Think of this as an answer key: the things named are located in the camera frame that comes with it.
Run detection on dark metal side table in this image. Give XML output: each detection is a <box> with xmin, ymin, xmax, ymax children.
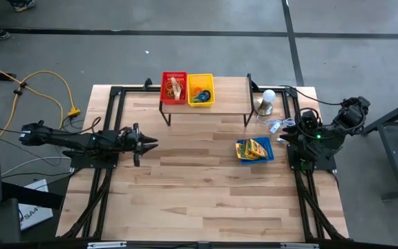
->
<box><xmin>361</xmin><ymin>93</ymin><xmax>398</xmax><ymax>201</ymax></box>

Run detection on orange rubber band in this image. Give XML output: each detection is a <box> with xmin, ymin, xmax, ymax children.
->
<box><xmin>165</xmin><ymin>81</ymin><xmax>186</xmax><ymax>98</ymax></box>

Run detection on red plastic basket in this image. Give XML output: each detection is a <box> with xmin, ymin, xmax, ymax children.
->
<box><xmin>160</xmin><ymin>71</ymin><xmax>189</xmax><ymax>105</ymax></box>

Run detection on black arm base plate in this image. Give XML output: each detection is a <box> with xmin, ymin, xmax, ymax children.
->
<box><xmin>287</xmin><ymin>143</ymin><xmax>337</xmax><ymax>171</ymax></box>
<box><xmin>63</xmin><ymin>149</ymin><xmax>119</xmax><ymax>169</ymax></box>

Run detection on blue plastic basket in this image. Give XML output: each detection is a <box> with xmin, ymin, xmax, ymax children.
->
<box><xmin>236</xmin><ymin>136</ymin><xmax>276</xmax><ymax>166</ymax></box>

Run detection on black floor cable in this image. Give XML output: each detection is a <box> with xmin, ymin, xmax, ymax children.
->
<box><xmin>0</xmin><ymin>127</ymin><xmax>26</xmax><ymax>138</ymax></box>

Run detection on white light bulb lamp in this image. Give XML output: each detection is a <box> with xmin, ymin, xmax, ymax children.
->
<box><xmin>256</xmin><ymin>89</ymin><xmax>277</xmax><ymax>117</ymax></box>

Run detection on wide tan rubber band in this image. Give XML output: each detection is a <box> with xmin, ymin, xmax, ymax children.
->
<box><xmin>169</xmin><ymin>76</ymin><xmax>182</xmax><ymax>102</ymax></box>

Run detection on yellow plastic basket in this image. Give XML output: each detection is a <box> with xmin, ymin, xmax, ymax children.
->
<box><xmin>187</xmin><ymin>73</ymin><xmax>216</xmax><ymax>108</ymax></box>

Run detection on white lamp cable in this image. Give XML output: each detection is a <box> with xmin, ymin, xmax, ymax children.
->
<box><xmin>256</xmin><ymin>115</ymin><xmax>296</xmax><ymax>143</ymax></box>

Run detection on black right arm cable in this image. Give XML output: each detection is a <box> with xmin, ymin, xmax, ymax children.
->
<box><xmin>294</xmin><ymin>107</ymin><xmax>324</xmax><ymax>141</ymax></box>

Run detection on silver metal bracket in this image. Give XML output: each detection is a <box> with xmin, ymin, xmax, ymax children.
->
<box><xmin>280</xmin><ymin>243</ymin><xmax>320</xmax><ymax>249</ymax></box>
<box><xmin>87</xmin><ymin>241</ymin><xmax>127</xmax><ymax>249</ymax></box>

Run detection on yellow extension cord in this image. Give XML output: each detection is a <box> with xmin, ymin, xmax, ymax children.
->
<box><xmin>0</xmin><ymin>57</ymin><xmax>82</xmax><ymax>139</ymax></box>

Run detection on black flat bar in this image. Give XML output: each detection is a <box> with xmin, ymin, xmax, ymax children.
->
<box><xmin>1</xmin><ymin>181</ymin><xmax>64</xmax><ymax>210</ymax></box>

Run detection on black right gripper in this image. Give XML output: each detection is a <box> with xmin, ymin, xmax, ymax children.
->
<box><xmin>279</xmin><ymin>109</ymin><xmax>321</xmax><ymax>155</ymax></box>

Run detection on wooden shelf riser black legs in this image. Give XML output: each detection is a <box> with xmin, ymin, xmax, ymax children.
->
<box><xmin>158</xmin><ymin>71</ymin><xmax>259</xmax><ymax>127</ymax></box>

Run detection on black power cable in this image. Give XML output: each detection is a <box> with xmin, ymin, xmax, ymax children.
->
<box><xmin>280</xmin><ymin>84</ymin><xmax>345</xmax><ymax>107</ymax></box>

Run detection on white floor cable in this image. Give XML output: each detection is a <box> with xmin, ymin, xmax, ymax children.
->
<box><xmin>1</xmin><ymin>156</ymin><xmax>73</xmax><ymax>176</ymax></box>

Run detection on white printed paper sheet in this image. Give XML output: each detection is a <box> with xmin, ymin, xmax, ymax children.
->
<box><xmin>18</xmin><ymin>178</ymin><xmax>54</xmax><ymax>232</ymax></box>

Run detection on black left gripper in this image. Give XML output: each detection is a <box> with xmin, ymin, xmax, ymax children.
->
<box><xmin>117</xmin><ymin>122</ymin><xmax>160</xmax><ymax>167</ymax></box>

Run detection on black metal table frame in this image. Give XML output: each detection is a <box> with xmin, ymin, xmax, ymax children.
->
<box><xmin>61</xmin><ymin>77</ymin><xmax>349</xmax><ymax>242</ymax></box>

